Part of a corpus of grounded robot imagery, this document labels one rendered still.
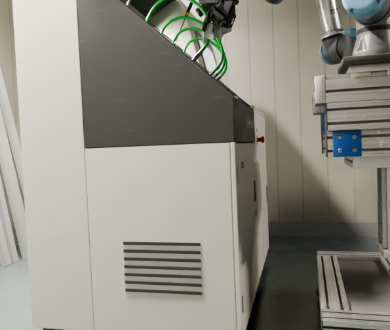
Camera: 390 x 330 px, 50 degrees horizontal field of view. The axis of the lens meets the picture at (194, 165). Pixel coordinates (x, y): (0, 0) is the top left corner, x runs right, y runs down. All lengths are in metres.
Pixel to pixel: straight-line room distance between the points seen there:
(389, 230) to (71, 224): 1.21
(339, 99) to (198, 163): 0.52
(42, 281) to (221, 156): 0.89
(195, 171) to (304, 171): 2.13
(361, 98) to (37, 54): 1.20
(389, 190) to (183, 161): 0.77
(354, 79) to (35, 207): 1.27
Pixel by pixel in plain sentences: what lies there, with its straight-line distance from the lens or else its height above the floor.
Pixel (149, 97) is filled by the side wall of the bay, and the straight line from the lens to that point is 1.55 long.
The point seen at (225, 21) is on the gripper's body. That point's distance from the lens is 1.69.
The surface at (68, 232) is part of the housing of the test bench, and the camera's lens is 1.73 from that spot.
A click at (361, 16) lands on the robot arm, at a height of 1.14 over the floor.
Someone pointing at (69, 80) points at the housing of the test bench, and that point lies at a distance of 1.70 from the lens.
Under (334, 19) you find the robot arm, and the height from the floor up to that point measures 1.33.
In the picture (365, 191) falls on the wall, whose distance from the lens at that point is 3.59.
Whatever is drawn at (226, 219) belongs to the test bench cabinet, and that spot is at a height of 0.52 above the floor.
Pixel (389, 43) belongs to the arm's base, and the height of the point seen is 1.08.
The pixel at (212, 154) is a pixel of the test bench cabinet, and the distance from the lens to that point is 1.48.
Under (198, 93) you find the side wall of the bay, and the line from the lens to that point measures 1.50.
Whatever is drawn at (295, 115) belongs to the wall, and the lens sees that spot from 3.54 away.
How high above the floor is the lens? 0.78
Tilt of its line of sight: 3 degrees down
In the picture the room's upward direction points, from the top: 2 degrees counter-clockwise
